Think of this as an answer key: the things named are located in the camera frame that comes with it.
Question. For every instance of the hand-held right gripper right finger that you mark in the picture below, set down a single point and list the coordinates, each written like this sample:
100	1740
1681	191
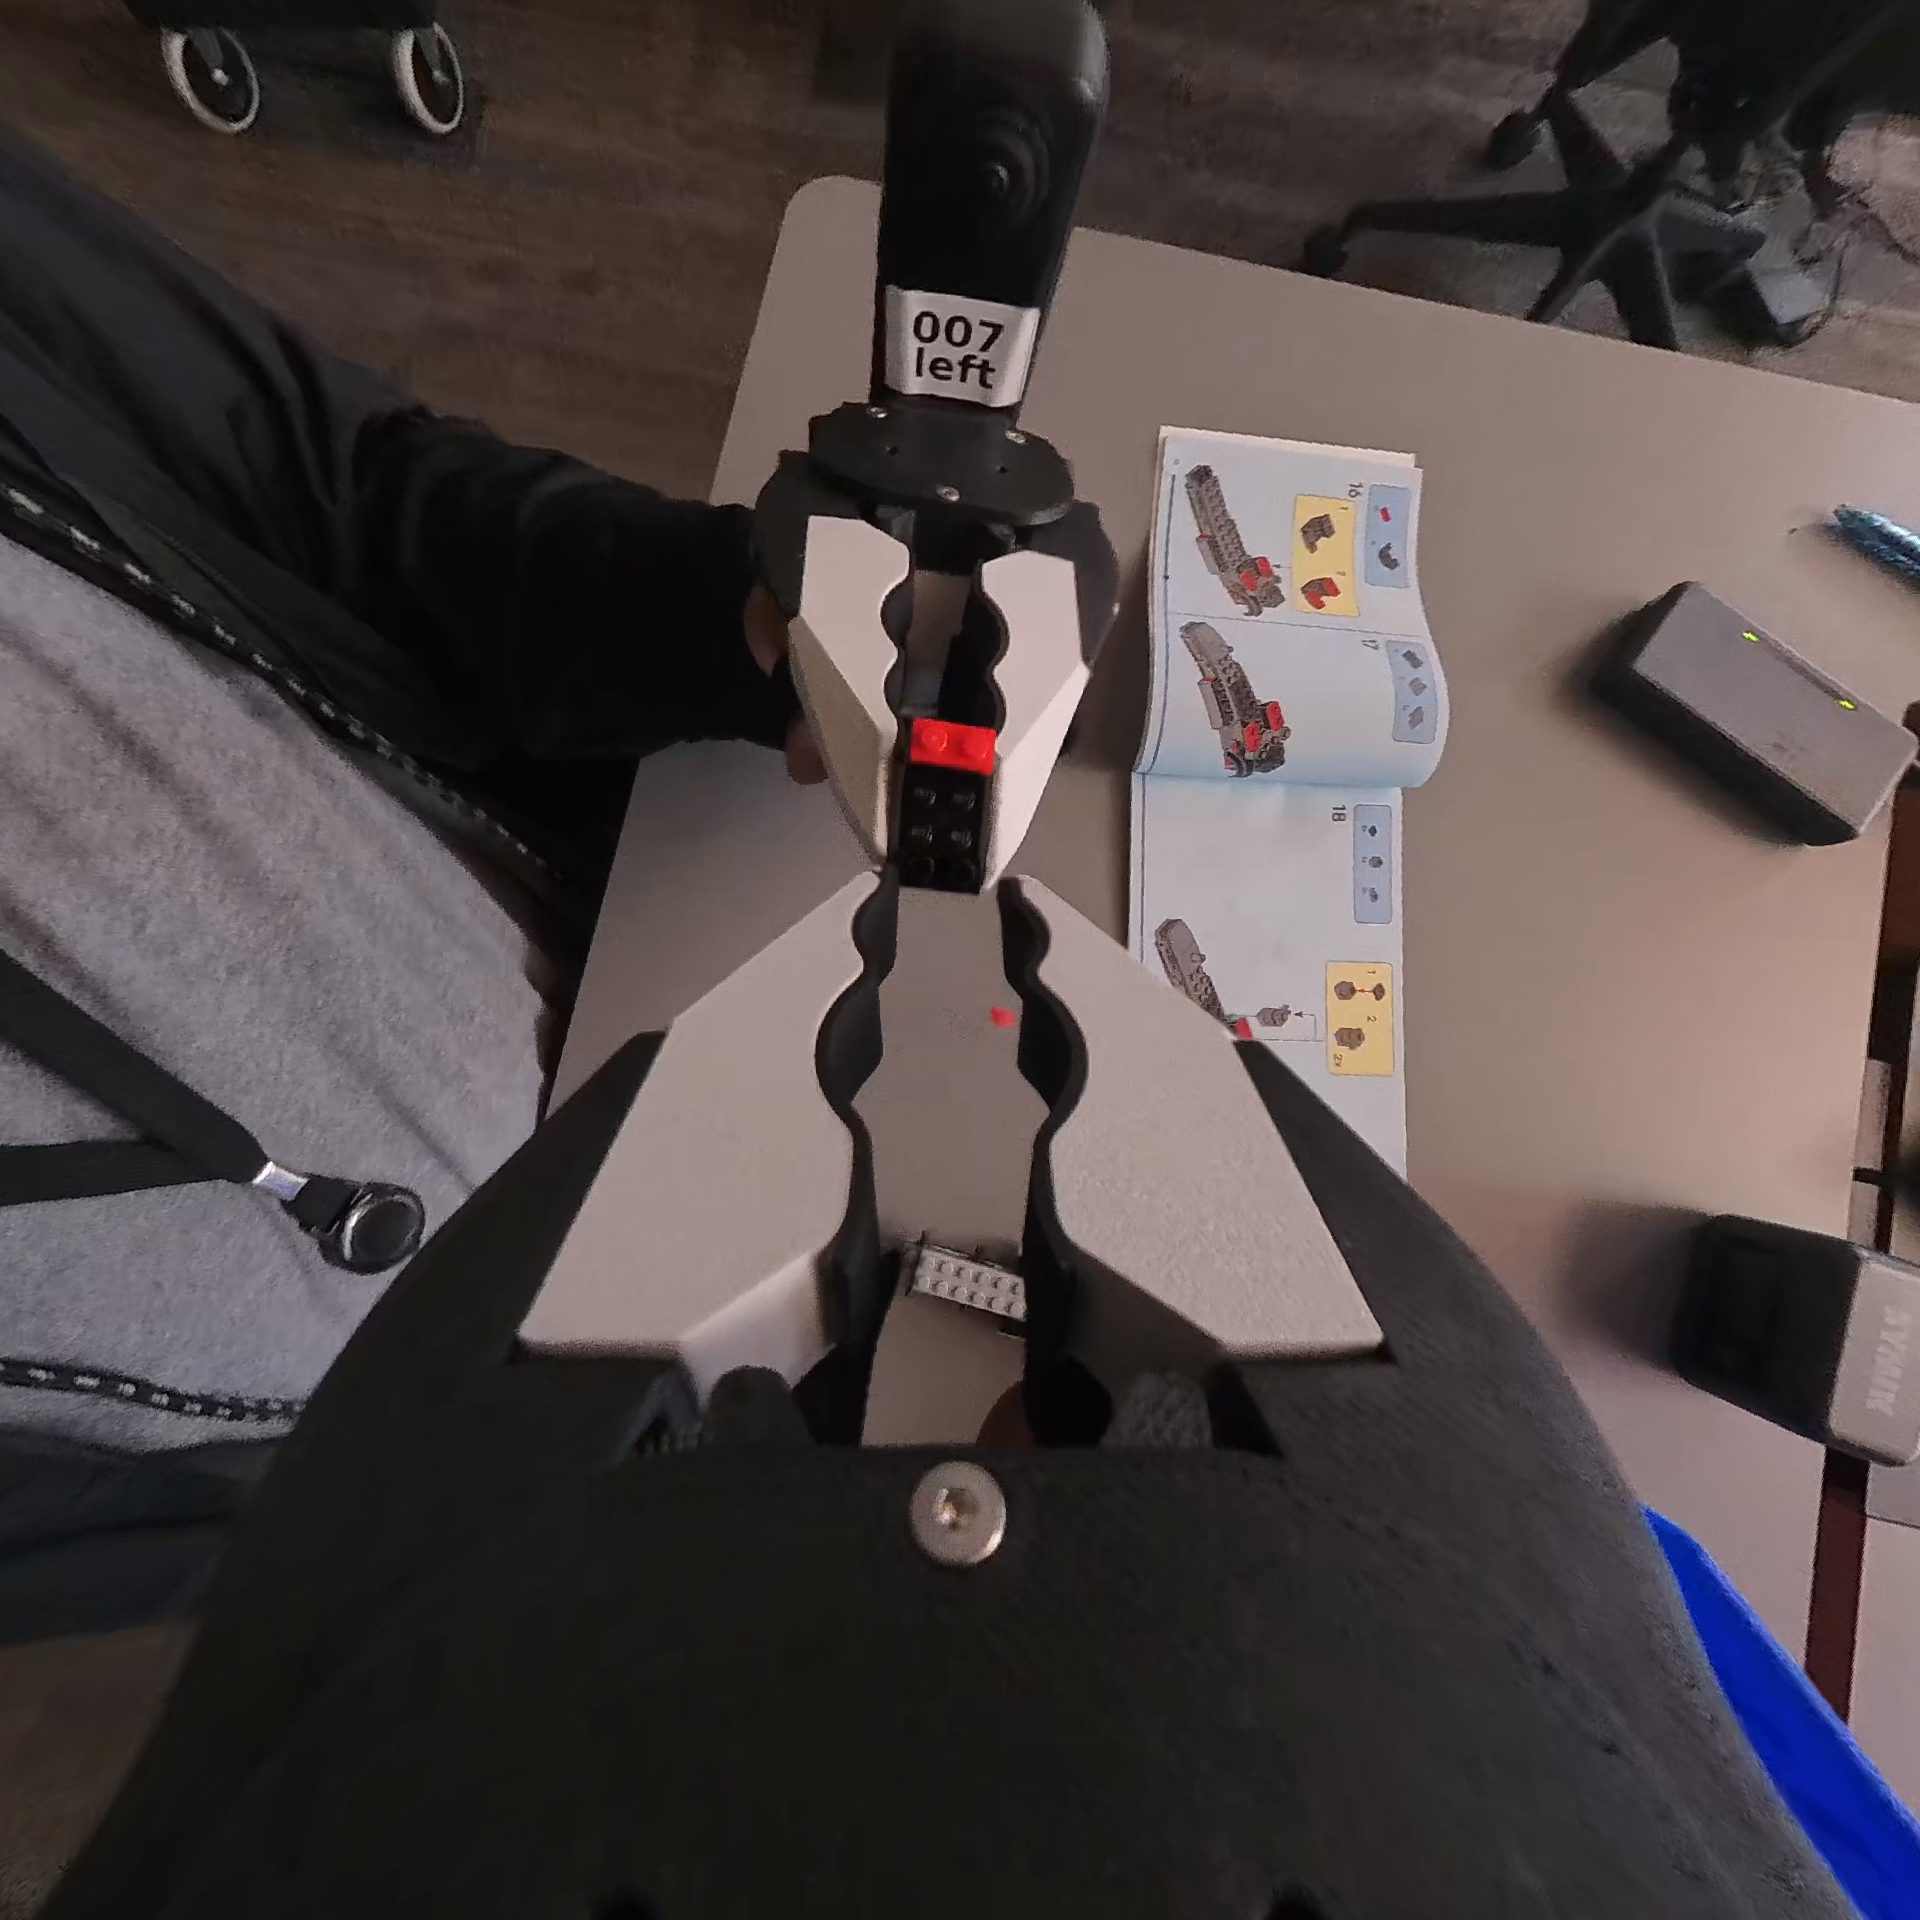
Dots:
1200	1186

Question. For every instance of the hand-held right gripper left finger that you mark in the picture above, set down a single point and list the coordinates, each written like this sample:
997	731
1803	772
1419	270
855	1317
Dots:
705	1186

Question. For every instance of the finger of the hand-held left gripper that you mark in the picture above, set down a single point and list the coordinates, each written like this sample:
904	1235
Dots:
1049	675
841	675

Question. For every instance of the black and red brick piece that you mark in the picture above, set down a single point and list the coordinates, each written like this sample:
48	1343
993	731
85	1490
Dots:
949	810

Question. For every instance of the grey brick model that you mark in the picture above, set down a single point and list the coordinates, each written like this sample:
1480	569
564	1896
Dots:
967	1286

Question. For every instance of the blue plastic bin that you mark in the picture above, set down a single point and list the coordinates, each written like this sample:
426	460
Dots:
1799	1724

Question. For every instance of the person's left forearm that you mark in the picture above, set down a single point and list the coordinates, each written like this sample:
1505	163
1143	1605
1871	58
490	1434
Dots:
570	586

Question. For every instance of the grey desk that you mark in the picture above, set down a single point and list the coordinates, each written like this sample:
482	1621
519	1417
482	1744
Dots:
1574	973

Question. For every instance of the person's left hand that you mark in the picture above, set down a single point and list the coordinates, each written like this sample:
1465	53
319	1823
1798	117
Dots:
804	761

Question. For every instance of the brick instruction booklet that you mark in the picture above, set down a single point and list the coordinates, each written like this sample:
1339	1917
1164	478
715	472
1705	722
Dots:
1290	675

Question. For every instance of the person's grey shirt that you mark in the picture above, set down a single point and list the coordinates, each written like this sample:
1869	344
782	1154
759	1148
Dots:
227	898

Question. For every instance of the black charger case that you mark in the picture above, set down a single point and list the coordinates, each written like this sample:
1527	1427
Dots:
1799	1336

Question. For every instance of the black office chair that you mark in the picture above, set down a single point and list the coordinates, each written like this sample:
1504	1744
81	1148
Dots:
1621	228

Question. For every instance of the black power bank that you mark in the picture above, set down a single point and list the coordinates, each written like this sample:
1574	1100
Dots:
1747	708

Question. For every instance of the person's black jacket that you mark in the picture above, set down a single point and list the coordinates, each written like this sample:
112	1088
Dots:
180	376

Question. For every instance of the black wheeled cart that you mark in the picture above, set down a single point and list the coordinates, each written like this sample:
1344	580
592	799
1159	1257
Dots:
209	77

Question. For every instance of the blue pen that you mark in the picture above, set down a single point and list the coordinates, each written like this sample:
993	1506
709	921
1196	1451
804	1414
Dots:
1882	539

